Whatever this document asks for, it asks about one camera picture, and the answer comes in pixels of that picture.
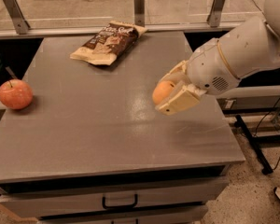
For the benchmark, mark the lower grey drawer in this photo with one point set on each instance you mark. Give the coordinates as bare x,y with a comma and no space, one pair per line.
168,215

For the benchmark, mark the left metal bracket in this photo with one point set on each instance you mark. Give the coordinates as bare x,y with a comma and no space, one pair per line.
20,24

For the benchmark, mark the black metal stand leg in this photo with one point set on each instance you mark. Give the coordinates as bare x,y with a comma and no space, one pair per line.
259,143

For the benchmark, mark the metal bracket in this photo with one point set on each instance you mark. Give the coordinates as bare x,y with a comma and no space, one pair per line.
20,24
139,12
214,16

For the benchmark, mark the red apple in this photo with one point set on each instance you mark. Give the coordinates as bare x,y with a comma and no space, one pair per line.
16,94

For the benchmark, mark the orange fruit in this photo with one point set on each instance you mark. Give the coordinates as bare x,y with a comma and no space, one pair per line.
162,90

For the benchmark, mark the right metal bracket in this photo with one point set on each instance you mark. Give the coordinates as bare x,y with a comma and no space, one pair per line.
214,16

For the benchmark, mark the grey drawer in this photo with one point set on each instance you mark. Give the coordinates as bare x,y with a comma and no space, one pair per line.
104,198
168,215

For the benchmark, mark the upper grey drawer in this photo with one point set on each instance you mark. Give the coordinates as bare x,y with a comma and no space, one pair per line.
104,198

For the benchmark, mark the middle metal bracket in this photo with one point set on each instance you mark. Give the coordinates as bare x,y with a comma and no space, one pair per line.
139,12

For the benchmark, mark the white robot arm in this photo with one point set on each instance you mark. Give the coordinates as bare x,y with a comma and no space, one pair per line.
254,45

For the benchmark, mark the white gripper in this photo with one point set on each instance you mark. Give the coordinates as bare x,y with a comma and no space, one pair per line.
210,68

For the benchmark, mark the brown chip bag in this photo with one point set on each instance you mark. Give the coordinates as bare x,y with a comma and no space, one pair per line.
109,43

